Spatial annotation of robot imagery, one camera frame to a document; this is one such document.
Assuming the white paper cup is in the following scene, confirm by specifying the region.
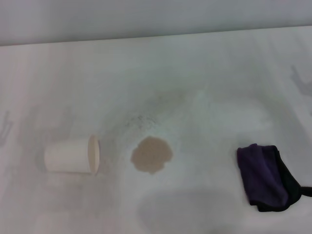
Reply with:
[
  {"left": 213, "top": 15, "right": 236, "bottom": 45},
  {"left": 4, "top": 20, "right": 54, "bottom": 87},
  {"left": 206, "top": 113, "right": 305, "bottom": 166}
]
[{"left": 44, "top": 135, "right": 101, "bottom": 174}]

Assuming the purple rag with black edge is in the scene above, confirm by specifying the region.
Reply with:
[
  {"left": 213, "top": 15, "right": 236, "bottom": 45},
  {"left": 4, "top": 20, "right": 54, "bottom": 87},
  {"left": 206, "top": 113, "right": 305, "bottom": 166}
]
[{"left": 236, "top": 143, "right": 312, "bottom": 212}]

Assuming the brown water stain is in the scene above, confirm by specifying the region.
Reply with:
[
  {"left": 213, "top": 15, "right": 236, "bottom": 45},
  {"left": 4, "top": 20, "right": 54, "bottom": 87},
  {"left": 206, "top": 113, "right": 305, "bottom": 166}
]
[{"left": 130, "top": 136, "right": 174, "bottom": 175}]

